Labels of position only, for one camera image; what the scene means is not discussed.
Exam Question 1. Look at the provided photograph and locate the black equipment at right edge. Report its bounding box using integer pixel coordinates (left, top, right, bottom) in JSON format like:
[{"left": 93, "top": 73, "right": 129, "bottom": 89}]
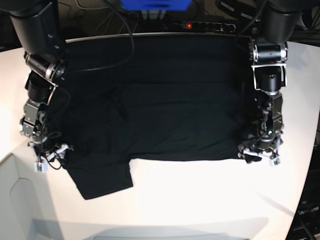
[{"left": 286, "top": 160, "right": 320, "bottom": 240}]

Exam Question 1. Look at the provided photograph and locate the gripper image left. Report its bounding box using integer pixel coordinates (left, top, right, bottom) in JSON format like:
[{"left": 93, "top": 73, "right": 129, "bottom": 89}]
[{"left": 27, "top": 134, "right": 74, "bottom": 163}]

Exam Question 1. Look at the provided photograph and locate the black power strip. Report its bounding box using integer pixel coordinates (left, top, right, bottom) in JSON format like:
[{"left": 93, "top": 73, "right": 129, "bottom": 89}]
[{"left": 163, "top": 21, "right": 237, "bottom": 34}]

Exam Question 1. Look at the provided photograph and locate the blue plastic bin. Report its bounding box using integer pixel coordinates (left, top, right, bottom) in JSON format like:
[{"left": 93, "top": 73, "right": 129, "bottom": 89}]
[{"left": 120, "top": 0, "right": 192, "bottom": 11}]

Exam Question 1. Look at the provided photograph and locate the white box at table corner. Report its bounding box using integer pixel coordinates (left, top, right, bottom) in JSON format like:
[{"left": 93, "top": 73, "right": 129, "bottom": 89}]
[{"left": 0, "top": 153, "right": 64, "bottom": 240}]

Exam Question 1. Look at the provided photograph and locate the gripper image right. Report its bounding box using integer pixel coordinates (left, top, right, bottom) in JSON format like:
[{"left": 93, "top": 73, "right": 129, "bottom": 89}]
[{"left": 237, "top": 133, "right": 283, "bottom": 160}]

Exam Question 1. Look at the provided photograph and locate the black T-shirt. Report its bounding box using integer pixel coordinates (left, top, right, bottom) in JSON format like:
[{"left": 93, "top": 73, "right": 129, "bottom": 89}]
[{"left": 46, "top": 36, "right": 255, "bottom": 200}]

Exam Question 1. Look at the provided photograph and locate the robot arm image left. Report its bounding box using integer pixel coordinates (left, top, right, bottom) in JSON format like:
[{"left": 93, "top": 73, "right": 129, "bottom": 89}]
[{"left": 0, "top": 0, "right": 66, "bottom": 164}]

